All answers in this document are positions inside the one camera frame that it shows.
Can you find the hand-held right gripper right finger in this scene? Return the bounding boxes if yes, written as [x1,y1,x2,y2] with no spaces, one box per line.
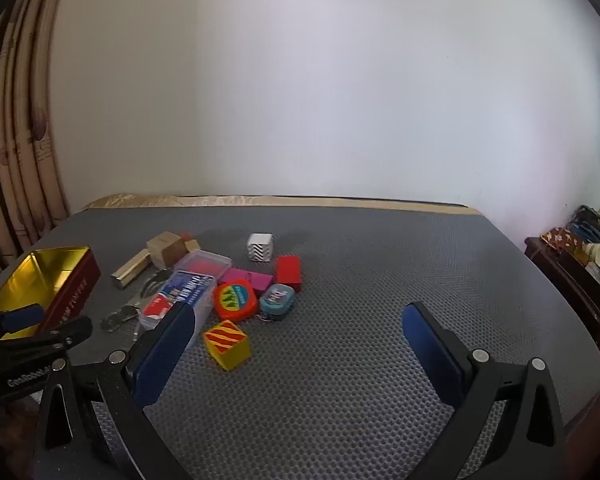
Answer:
[401,301,571,480]

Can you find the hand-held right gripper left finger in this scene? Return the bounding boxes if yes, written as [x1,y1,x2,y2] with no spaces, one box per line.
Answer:
[32,301,197,480]

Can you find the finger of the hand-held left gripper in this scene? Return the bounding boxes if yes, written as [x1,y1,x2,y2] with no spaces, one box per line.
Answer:
[0,315,94,362]
[0,303,46,335]

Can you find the red tin box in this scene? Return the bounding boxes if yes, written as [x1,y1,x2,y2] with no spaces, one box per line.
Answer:
[0,246,102,333]

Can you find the teal tape measure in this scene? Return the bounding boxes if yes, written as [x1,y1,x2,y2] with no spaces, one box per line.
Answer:
[259,284,296,322]

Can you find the red block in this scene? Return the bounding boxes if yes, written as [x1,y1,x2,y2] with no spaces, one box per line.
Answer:
[274,255,302,293]

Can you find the metal key bunch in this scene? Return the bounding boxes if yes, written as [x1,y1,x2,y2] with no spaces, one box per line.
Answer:
[101,305,142,334]

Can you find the yellow red striped cube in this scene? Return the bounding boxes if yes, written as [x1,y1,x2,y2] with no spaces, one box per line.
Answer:
[203,320,252,372]

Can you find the orange tape measure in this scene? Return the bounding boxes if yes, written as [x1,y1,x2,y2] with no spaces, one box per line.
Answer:
[213,282,257,322]

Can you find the gold lipstick tube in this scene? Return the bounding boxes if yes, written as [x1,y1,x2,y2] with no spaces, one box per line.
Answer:
[111,248,152,290]

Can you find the clear plastic box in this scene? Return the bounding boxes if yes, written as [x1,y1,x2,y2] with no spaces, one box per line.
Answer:
[172,251,232,281]

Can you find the light wooden block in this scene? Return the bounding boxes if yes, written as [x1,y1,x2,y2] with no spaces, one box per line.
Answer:
[146,231,185,267]

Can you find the grey honeycomb mat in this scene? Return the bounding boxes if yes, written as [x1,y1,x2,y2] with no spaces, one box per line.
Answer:
[0,205,600,480]

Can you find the pink block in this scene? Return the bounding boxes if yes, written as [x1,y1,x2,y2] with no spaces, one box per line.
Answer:
[219,267,275,297]

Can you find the brown wooden block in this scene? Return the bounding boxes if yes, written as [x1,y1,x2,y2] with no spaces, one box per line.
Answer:
[172,231,201,257]

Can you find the white zigzag cube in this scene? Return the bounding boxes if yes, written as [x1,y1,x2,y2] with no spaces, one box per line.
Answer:
[247,233,275,263]

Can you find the gold tablecloth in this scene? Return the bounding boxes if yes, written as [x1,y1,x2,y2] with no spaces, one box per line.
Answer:
[82,192,482,216]

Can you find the beige patterned curtain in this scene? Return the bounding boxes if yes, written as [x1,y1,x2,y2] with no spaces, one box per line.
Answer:
[0,0,83,273]

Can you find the dark wooden cabinet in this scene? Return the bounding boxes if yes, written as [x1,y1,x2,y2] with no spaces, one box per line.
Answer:
[524,236,600,352]

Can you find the floral pouch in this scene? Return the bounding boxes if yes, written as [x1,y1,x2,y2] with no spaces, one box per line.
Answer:
[541,227,581,252]

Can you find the metal key ring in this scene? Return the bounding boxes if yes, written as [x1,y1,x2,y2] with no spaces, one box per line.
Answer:
[140,269,174,302]

